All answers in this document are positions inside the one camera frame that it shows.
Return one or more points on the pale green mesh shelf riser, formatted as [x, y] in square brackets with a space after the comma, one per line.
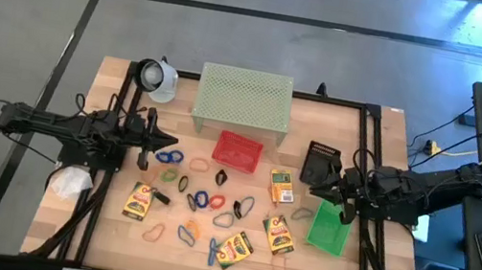
[242, 99]

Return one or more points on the yellow power plug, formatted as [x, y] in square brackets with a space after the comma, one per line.
[433, 148]

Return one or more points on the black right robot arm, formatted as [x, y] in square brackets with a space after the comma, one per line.
[432, 184]

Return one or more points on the orange rubber band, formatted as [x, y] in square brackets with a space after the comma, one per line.
[143, 175]
[272, 263]
[143, 235]
[190, 163]

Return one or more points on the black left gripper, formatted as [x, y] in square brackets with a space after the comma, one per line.
[147, 139]

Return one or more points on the red plastic basket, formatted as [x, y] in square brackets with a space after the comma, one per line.
[238, 154]

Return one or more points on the grey green rubber band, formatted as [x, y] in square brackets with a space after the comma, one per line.
[292, 213]

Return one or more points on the white crumpled plastic bag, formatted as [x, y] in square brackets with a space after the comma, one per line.
[68, 181]

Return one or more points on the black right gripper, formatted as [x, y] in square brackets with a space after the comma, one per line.
[351, 191]

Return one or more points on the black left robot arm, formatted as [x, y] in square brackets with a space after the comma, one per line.
[53, 125]

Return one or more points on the green plastic basket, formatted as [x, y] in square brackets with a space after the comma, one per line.
[327, 231]

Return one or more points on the wide black silicone wristband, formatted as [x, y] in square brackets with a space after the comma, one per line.
[218, 177]

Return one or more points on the yellow green Crayola crayon box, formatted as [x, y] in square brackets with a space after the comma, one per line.
[234, 250]
[138, 202]
[282, 187]
[278, 235]

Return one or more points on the blue rubber band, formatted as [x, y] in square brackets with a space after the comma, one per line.
[252, 205]
[180, 229]
[210, 252]
[214, 220]

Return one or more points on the black plastic basket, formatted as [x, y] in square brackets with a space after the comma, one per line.
[317, 159]

